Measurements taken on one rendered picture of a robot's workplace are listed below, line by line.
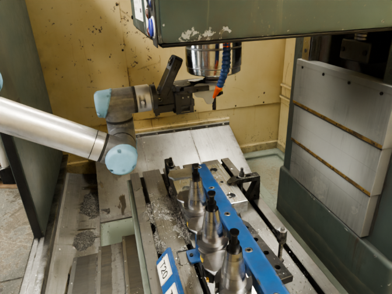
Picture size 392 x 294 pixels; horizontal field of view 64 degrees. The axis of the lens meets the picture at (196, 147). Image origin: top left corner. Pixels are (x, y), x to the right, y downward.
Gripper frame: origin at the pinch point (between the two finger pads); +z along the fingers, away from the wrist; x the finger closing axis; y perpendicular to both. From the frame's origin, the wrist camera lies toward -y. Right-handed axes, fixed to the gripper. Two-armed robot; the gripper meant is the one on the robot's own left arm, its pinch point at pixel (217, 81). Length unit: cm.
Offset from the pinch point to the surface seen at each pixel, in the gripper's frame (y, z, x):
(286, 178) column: 59, 43, -26
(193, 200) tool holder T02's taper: 16.8, -17.2, 31.9
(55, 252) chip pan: 73, -66, -29
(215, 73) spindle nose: -4.2, -3.1, 7.5
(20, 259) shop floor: 140, -114, -110
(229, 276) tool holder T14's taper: 17, -17, 54
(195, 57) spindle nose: -8.4, -7.6, 4.4
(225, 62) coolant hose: -9.6, -4.9, 20.0
